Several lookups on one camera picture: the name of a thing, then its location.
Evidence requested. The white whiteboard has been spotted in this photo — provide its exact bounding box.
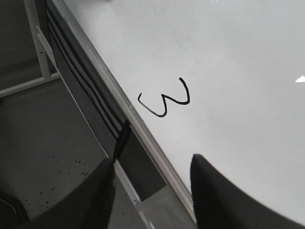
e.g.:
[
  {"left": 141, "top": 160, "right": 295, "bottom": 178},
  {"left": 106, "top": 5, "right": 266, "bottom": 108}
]
[{"left": 53, "top": 0, "right": 305, "bottom": 225}]

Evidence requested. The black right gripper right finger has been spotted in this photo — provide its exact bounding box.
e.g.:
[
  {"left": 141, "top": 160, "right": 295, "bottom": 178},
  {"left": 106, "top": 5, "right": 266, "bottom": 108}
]
[{"left": 190, "top": 154, "right": 303, "bottom": 229}]

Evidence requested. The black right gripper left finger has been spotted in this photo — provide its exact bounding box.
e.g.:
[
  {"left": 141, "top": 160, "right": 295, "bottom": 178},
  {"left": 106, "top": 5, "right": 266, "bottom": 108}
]
[{"left": 21, "top": 158, "right": 115, "bottom": 229}]

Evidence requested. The grey striped fabric organizer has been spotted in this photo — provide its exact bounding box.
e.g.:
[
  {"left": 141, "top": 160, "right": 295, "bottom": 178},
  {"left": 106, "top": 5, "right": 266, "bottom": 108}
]
[{"left": 46, "top": 0, "right": 126, "bottom": 138}]

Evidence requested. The dark grey panel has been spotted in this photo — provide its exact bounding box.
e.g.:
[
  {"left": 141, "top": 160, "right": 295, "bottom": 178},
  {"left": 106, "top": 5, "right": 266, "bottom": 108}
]
[{"left": 119, "top": 133, "right": 166, "bottom": 200}]

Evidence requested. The grey metal frame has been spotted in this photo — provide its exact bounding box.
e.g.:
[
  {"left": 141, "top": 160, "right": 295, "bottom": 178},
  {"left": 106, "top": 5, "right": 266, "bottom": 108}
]
[{"left": 0, "top": 0, "right": 198, "bottom": 229}]

